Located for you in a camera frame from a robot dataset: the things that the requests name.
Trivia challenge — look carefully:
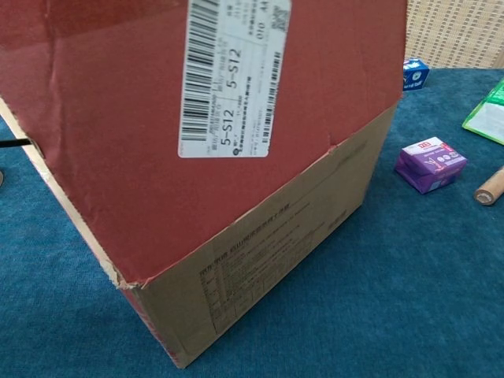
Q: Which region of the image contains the red cardboard shipping box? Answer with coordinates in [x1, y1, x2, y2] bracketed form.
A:
[0, 0, 407, 370]

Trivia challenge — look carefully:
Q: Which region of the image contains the small purple box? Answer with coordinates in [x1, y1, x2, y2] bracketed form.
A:
[395, 136, 469, 195]

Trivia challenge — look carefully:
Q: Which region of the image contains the blue sandwich cookie box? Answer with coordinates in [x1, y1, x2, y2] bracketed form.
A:
[402, 57, 431, 93]

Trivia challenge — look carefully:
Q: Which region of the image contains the blue table cloth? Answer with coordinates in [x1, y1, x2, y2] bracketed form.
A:
[0, 67, 504, 378]

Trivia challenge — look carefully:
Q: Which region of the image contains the brown wooden stick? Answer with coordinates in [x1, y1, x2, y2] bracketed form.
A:
[473, 165, 504, 207]

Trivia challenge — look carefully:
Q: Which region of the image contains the green paper carton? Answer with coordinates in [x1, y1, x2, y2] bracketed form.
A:
[461, 77, 504, 146]

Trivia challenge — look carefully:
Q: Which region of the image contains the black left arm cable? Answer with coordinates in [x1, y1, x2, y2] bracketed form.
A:
[0, 137, 32, 149]

